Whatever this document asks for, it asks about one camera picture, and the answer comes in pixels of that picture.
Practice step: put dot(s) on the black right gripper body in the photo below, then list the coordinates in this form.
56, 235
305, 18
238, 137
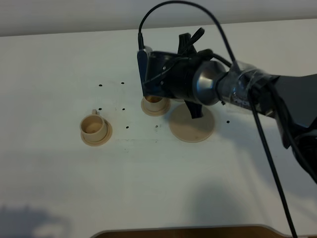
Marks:
171, 75

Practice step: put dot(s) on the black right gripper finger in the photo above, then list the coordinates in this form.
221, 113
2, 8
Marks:
194, 109
186, 42

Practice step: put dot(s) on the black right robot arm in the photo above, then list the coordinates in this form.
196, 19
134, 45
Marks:
203, 78

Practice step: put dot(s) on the beige teapot saucer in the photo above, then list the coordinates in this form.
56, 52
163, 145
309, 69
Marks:
186, 129

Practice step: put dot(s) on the beige teacup middle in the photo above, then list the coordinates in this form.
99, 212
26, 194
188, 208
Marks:
153, 103

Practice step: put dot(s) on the beige teacup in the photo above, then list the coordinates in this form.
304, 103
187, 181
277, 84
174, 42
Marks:
93, 127
153, 103

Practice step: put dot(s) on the beige saucer middle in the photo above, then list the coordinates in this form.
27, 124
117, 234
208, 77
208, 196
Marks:
156, 114

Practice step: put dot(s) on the beige saucer left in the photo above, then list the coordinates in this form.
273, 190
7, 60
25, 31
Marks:
107, 137

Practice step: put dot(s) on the beige teacup left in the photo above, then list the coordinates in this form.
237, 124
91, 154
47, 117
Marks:
93, 127

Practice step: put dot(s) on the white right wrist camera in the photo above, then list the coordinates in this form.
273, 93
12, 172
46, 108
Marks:
142, 59

